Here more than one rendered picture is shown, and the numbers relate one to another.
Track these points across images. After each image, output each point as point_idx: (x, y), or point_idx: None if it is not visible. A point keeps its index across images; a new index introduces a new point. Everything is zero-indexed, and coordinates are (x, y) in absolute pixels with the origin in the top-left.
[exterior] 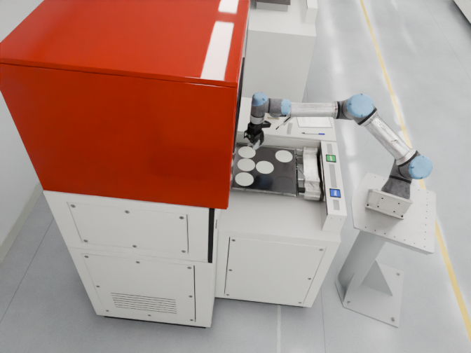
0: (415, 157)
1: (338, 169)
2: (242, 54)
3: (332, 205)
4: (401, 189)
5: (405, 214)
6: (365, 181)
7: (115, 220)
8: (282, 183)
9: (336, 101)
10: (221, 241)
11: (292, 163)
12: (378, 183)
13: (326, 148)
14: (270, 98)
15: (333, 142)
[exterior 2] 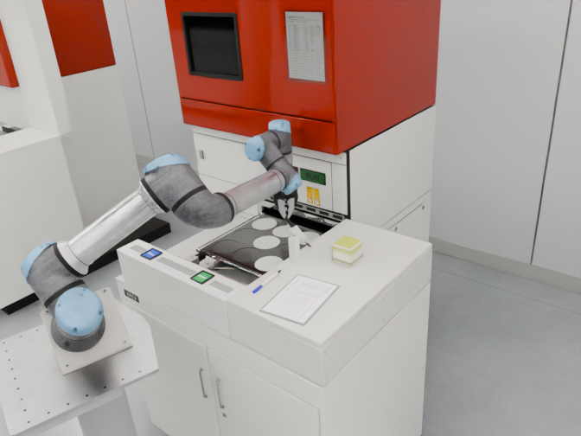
0: (52, 241)
1: (177, 276)
2: None
3: (141, 246)
4: None
5: (52, 358)
6: (149, 353)
7: None
8: (226, 245)
9: (223, 193)
10: None
11: (247, 265)
12: (127, 366)
13: (225, 284)
14: (272, 132)
15: (227, 297)
